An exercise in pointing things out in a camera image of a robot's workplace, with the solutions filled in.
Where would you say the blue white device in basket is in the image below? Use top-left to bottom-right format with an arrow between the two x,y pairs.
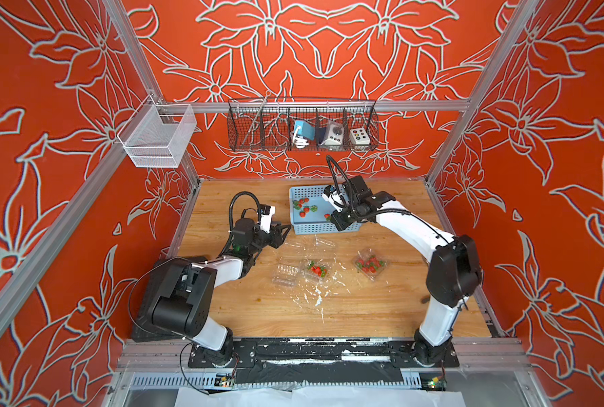
291,120 -> 315,149

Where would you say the black tool case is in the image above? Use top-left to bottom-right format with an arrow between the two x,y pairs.
126,256 -> 206,343

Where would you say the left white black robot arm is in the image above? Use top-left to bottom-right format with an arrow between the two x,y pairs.
140,191 -> 292,367

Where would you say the light blue perforated plastic basket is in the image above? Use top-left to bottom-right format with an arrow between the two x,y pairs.
289,185 -> 361,235

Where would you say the white grey round device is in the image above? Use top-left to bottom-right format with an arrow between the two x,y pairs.
318,120 -> 344,150

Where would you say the white button box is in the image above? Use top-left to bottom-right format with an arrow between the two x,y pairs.
349,127 -> 371,151

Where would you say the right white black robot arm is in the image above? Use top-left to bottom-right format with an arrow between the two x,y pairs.
289,176 -> 483,367

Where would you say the clear acrylic wall box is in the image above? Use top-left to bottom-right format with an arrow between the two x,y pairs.
117,104 -> 198,169

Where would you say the black wire wall basket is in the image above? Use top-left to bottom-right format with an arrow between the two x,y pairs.
227,97 -> 380,153

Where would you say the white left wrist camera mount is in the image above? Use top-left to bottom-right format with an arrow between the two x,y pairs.
258,205 -> 276,234

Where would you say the clear plastic clamshell container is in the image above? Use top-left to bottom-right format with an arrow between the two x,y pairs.
353,248 -> 389,281

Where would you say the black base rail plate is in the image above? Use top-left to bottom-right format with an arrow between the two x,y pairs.
206,337 -> 460,390

